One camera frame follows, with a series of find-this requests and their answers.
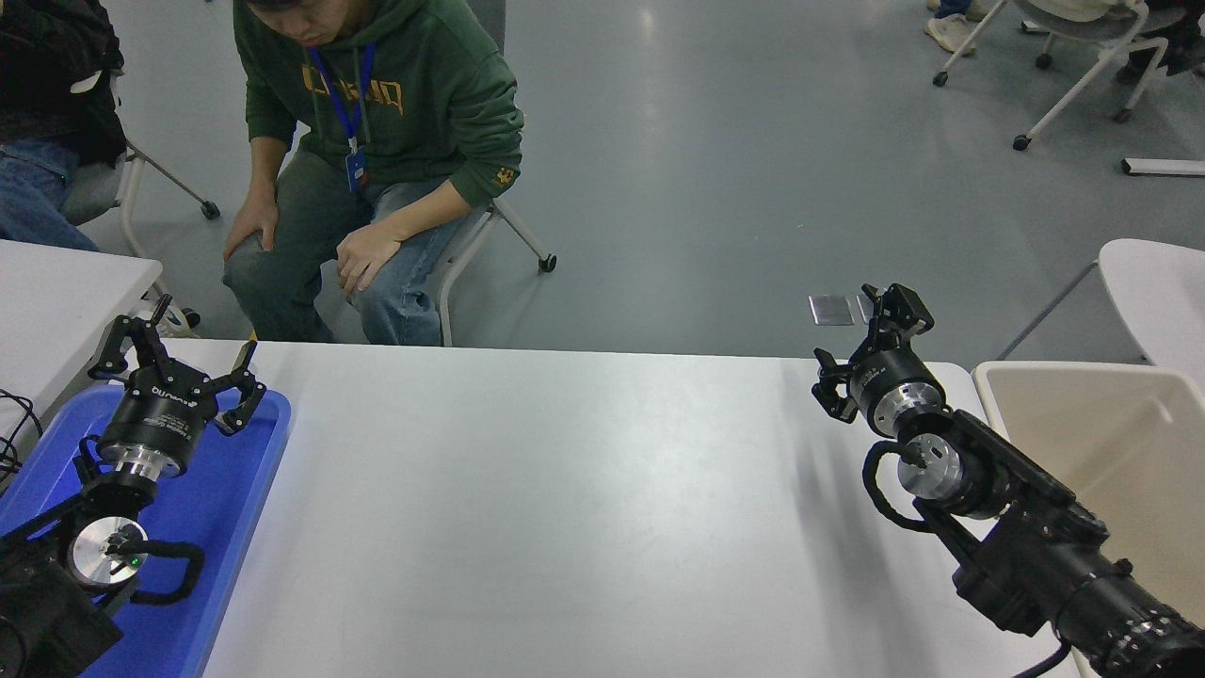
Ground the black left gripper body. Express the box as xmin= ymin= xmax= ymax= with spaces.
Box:
xmin=100 ymin=373 xmax=220 ymax=468

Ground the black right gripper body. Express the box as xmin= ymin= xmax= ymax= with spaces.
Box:
xmin=851 ymin=349 xmax=943 ymax=421

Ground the person's right hand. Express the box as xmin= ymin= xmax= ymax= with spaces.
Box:
xmin=224 ymin=193 xmax=281 ymax=263

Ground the person's left hand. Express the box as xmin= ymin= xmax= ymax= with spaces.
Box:
xmin=336 ymin=223 xmax=407 ymax=299

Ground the white side table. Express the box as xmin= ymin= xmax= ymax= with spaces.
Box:
xmin=0 ymin=239 xmax=164 ymax=444

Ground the blue plastic tray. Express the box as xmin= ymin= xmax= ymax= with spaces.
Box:
xmin=0 ymin=384 xmax=292 ymax=678

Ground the grey chair with white legs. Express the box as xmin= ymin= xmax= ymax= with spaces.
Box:
xmin=61 ymin=71 xmax=223 ymax=332

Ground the large pale bin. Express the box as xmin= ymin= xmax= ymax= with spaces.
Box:
xmin=972 ymin=361 xmax=1205 ymax=678

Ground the white chair with grey leg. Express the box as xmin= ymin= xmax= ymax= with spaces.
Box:
xmin=996 ymin=239 xmax=1205 ymax=387

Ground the person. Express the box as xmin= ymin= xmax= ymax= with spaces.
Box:
xmin=1118 ymin=0 xmax=1205 ymax=86
xmin=0 ymin=0 xmax=128 ymax=253
xmin=222 ymin=0 xmax=525 ymax=346
xmin=924 ymin=0 xmax=980 ymax=56

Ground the white flat bar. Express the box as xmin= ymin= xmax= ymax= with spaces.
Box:
xmin=1121 ymin=158 xmax=1205 ymax=179

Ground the white framed wheeled chair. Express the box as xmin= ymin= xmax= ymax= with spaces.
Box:
xmin=428 ymin=0 xmax=558 ymax=347

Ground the thin black cable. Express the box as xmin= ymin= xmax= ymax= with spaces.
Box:
xmin=0 ymin=389 xmax=44 ymax=491

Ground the blue lanyard with white badge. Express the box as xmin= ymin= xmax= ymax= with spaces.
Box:
xmin=306 ymin=42 xmax=378 ymax=194

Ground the grey seat chair white frame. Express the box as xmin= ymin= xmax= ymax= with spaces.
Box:
xmin=932 ymin=0 xmax=1182 ymax=153

